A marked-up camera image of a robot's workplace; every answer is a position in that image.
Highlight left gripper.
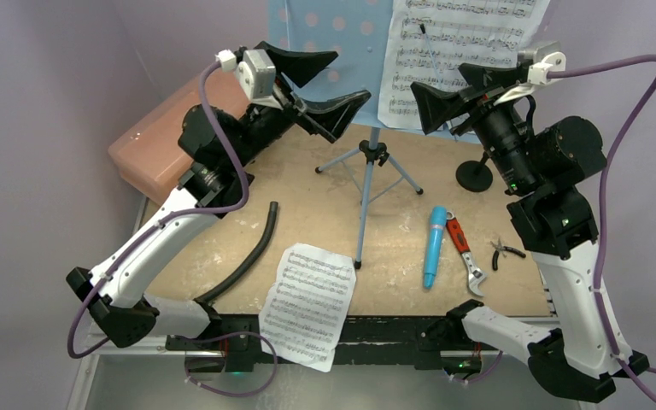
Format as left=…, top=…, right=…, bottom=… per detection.
left=230, top=45, right=369, bottom=168

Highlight sheet music top page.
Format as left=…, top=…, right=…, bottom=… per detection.
left=377, top=0, right=549, bottom=130

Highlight sheet music page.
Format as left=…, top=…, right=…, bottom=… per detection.
left=377, top=0, right=549, bottom=130
left=258, top=243, right=356, bottom=372

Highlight blue music stand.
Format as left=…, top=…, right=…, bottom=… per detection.
left=267, top=0, right=423, bottom=268

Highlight black microphone desk stand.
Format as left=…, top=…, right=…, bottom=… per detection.
left=455, top=152, right=494, bottom=193

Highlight sheet music bottom page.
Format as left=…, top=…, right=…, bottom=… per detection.
left=258, top=243, right=356, bottom=372

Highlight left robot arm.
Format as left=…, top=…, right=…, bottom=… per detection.
left=66, top=42, right=371, bottom=349

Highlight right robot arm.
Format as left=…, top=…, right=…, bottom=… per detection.
left=411, top=54, right=649, bottom=403

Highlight blue toy microphone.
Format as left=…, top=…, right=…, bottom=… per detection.
left=423, top=206, right=448, bottom=290

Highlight small black pliers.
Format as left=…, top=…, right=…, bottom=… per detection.
left=489, top=238, right=527, bottom=272

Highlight pink plastic storage box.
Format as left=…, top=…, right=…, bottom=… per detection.
left=108, top=70, right=250, bottom=202

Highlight red adjustable wrench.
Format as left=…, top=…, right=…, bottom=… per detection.
left=446, top=211, right=486, bottom=297

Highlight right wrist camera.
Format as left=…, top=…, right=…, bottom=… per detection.
left=495, top=41, right=566, bottom=105

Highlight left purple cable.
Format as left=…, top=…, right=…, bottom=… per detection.
left=66, top=50, right=279, bottom=397

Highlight purple cable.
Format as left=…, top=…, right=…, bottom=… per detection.
left=66, top=50, right=279, bottom=397
left=447, top=54, right=656, bottom=410

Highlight black rubber hose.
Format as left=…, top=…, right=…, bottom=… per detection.
left=195, top=201, right=280, bottom=307

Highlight aluminium mounting rail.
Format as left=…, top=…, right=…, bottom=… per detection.
left=83, top=314, right=583, bottom=356

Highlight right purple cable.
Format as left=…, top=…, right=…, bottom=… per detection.
left=447, top=54, right=656, bottom=410

